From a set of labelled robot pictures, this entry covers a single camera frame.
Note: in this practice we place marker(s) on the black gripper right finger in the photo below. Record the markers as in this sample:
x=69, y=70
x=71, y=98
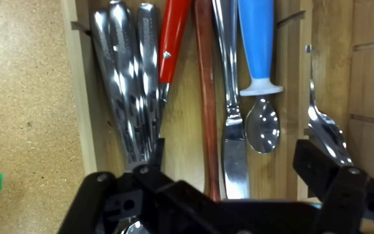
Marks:
x=347, y=198

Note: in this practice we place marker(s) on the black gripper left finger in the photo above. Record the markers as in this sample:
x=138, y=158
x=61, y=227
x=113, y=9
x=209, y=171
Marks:
x=91, y=202

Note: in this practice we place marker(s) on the plain silver spoon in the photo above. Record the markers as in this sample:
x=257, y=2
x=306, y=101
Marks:
x=325, y=130

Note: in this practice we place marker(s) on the silver table knife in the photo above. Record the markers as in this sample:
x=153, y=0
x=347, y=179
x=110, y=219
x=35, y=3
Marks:
x=234, y=163

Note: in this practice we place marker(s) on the wooden cutlery tray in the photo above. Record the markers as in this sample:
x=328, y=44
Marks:
x=184, y=130

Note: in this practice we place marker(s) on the brown wooden stick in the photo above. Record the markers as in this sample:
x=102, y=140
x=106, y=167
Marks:
x=206, y=85

